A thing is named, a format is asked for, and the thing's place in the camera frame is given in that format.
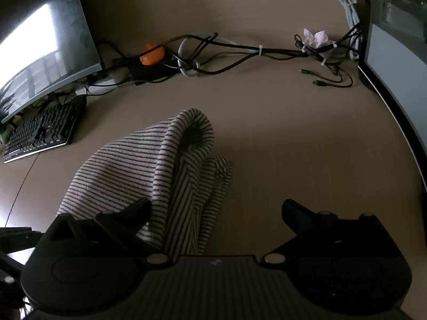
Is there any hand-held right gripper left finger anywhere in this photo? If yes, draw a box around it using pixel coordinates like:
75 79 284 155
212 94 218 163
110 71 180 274
36 197 169 266

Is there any striped knit garment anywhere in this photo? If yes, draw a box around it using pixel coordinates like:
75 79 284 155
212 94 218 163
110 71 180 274
57 108 233 256

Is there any coiled white cable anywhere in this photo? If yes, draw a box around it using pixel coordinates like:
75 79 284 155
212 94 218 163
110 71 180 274
322 0 363 62

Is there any crumpled white tissue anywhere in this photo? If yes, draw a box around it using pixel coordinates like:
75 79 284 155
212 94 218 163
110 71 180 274
302 29 331 48

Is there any black cable hub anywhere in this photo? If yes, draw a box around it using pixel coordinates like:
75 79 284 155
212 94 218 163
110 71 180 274
113 55 182 81

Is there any flat computer monitor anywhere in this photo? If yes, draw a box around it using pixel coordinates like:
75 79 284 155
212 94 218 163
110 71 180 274
358 0 427 187

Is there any black plug-ended cable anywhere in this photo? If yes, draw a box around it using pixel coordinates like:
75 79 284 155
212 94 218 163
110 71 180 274
298 67 354 89

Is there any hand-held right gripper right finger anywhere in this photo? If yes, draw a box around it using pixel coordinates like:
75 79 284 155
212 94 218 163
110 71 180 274
260 199 406 266

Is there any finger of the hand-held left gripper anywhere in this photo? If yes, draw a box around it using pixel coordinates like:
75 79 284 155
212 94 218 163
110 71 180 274
0 227 42 254

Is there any white adapter box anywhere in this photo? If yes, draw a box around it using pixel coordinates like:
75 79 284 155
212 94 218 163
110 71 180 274
75 73 131 96

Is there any black cable bundle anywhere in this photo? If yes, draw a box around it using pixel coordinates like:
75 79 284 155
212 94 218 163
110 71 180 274
96 31 363 89

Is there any pale patterned object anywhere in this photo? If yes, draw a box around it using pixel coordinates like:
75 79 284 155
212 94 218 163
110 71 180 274
20 79 88 115

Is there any grey looped cable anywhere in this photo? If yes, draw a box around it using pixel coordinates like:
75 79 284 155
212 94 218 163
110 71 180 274
178 37 201 77

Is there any black keyboard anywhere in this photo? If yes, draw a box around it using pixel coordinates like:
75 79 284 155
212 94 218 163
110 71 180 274
3 100 86 164

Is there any orange toy figure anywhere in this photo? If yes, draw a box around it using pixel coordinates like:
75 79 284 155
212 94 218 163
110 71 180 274
139 43 166 66

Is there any curved computer monitor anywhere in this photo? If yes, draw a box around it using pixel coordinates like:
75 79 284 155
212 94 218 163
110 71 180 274
0 0 102 126

